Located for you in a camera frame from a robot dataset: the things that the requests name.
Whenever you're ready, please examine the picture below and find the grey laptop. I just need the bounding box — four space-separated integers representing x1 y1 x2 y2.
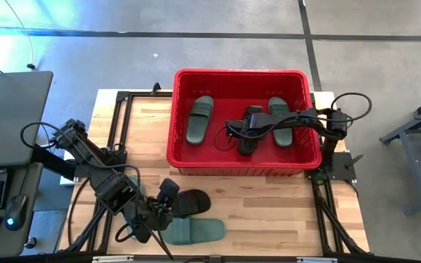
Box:
0 70 54 168

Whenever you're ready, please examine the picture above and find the black table edge rail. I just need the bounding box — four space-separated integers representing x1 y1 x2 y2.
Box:
20 251 421 263

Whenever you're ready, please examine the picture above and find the red plastic bin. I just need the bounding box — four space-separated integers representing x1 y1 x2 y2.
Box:
166 68 323 177

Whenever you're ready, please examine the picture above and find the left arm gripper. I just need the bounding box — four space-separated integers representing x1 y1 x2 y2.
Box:
131 199 175 262

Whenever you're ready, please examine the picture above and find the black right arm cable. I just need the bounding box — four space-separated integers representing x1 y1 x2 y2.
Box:
330 91 373 124

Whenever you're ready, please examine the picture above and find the black aluminium frame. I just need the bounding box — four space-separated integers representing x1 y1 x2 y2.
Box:
58 89 173 255
305 91 371 255

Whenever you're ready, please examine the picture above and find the white cable with black plug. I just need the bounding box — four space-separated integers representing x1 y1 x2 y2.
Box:
4 0 37 70

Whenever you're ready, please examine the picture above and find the white metal bracket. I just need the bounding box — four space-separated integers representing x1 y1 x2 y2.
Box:
92 255 134 263
297 256 338 263

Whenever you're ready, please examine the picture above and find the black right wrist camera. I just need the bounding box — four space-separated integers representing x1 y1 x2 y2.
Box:
249 112 270 129

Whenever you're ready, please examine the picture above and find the black computer mouse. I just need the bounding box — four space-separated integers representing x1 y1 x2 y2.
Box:
4 194 28 232

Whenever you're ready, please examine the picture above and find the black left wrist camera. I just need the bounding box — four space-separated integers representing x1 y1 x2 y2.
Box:
158 178 181 207

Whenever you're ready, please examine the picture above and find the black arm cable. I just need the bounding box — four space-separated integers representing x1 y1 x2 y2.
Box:
330 91 373 124
19 121 72 150

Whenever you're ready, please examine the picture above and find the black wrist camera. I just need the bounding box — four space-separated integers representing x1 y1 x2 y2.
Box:
158 178 181 207
249 112 270 129

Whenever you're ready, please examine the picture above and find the black rubber slide sandal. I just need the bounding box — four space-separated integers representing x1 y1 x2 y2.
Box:
236 104 266 156
172 188 212 218

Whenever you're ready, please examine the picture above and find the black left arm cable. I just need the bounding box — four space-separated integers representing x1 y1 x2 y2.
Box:
19 121 72 150

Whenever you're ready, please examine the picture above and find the grey-blue metal table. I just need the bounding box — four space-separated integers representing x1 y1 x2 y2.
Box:
379 91 421 216

